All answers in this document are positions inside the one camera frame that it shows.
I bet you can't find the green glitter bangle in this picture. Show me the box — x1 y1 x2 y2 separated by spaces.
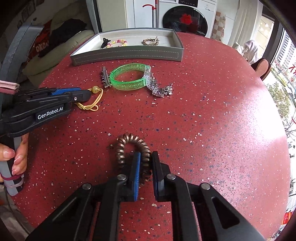
109 63 152 91

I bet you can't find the red handled mop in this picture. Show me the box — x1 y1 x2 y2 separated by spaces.
142 0 159 28

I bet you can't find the cream leather sofa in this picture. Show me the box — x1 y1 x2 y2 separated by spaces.
23 1 94 87

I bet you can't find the black claw hair clip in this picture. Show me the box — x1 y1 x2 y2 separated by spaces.
100 38 111 49

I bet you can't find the white cabinet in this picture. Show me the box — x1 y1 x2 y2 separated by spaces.
95 0 154 32

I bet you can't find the yellow cord hair tie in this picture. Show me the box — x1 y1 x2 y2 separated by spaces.
75 85 105 112

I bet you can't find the silver heart charm jewelry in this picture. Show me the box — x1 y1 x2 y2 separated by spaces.
147 77 173 97

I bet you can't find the grey left gripper handle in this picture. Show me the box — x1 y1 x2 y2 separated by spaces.
1 24 44 196

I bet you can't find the silver alligator hair clip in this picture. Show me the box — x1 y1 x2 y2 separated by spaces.
101 66 112 88

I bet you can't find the brown spiral hair tie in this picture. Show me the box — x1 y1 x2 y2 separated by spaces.
114 133 153 186

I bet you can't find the grey jewelry tray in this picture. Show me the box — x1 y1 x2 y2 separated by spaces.
70 28 184 66

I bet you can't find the brown braided hair tie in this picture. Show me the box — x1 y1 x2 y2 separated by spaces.
141 36 160 46

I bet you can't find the black garment on sofa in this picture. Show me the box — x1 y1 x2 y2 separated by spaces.
38 19 87 58

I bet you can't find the checkered cloth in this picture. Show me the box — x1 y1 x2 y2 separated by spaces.
211 11 226 42

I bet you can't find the red printed cloth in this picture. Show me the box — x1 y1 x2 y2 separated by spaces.
27 20 52 62

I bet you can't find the white washing machine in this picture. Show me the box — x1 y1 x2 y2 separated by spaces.
159 0 217 38

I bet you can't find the brown wooden chair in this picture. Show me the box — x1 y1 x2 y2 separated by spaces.
251 58 271 81

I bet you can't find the white curtain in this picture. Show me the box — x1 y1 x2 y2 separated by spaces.
228 0 263 47

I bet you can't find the left hand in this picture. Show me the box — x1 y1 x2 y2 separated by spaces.
0 133 29 176

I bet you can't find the pink yellow bead bracelet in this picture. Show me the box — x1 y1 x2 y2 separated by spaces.
106 39 129 49

